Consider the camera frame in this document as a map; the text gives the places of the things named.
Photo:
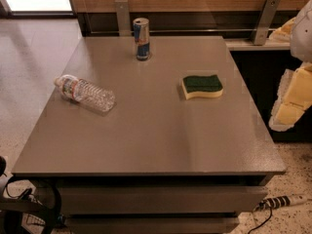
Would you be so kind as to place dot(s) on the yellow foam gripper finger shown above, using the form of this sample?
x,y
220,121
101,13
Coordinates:
x,y
294,97
283,33

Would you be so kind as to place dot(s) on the clear plastic water bottle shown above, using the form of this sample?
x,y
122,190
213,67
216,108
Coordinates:
x,y
85,93

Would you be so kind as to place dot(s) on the left metal bracket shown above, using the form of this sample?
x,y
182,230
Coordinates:
x,y
123,17

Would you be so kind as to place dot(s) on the blue silver energy drink can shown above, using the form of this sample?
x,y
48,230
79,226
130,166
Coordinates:
x,y
141,34

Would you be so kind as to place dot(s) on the metal bracket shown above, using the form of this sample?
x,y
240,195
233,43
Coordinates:
x,y
123,17
267,14

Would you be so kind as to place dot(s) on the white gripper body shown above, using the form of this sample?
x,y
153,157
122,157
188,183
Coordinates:
x,y
302,36

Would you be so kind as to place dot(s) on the grey table with drawers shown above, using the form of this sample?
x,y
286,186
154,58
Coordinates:
x,y
156,163

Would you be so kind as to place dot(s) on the white power strip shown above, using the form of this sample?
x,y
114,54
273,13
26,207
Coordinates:
x,y
280,202

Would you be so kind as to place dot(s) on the right metal bracket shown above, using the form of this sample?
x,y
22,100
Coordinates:
x,y
267,14

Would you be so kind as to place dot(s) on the wooden counter with rail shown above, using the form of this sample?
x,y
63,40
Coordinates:
x,y
231,19

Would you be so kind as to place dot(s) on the green yellow sponge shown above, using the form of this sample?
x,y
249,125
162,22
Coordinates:
x,y
201,87

